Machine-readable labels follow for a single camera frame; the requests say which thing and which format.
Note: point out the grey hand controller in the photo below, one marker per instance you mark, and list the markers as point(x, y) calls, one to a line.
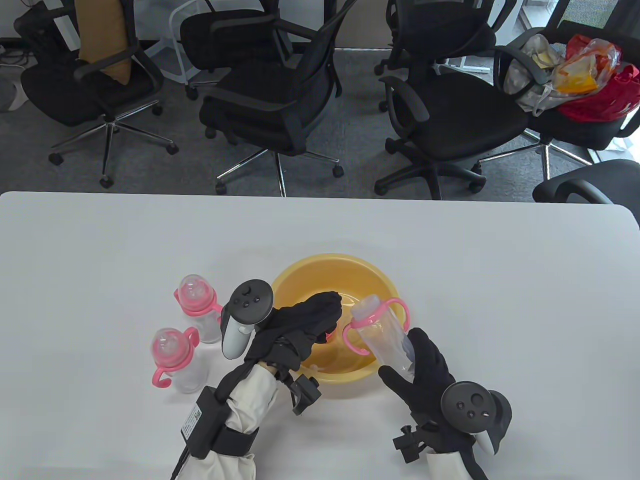
point(470, 405)
point(247, 300)

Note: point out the black office chair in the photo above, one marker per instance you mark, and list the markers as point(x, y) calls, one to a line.
point(465, 120)
point(440, 30)
point(260, 115)
point(220, 40)
point(600, 180)

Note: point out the person's right hand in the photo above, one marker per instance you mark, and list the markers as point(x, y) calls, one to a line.
point(425, 385)

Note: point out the grey left hand controller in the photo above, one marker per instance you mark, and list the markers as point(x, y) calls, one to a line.
point(247, 300)

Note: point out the black chair with bags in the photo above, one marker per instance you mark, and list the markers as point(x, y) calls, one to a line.
point(575, 132)

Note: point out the red bag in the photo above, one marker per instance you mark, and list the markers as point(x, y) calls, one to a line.
point(610, 105)

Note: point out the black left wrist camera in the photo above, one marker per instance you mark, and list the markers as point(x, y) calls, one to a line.
point(305, 392)

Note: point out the grey right hand controller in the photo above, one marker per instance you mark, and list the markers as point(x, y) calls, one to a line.
point(470, 405)

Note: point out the person's left hand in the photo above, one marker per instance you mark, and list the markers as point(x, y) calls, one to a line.
point(295, 330)

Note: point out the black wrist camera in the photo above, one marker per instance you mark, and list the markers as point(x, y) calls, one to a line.
point(412, 442)
point(305, 392)

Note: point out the pink bottle collar with nipple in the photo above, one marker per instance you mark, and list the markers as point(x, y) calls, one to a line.
point(327, 337)

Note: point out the brown cushion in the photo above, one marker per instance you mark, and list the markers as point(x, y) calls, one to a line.
point(102, 40)

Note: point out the yellow plastic basin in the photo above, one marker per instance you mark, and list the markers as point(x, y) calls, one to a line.
point(300, 280)

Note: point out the clear plastic baby bottle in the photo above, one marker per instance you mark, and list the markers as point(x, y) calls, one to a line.
point(385, 335)
point(195, 297)
point(170, 350)

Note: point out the clear straw with white tip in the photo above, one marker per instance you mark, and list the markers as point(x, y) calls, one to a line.
point(315, 369)

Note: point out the white metal table leg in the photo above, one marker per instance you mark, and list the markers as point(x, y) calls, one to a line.
point(465, 62)

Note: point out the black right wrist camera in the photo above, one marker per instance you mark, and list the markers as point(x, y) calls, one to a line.
point(412, 442)

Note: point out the person's right forearm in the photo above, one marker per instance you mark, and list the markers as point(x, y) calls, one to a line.
point(450, 465)

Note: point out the black chair with cushion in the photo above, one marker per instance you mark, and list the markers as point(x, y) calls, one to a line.
point(65, 95)

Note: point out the orange plastic bag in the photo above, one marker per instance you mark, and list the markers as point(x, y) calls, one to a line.
point(582, 70)

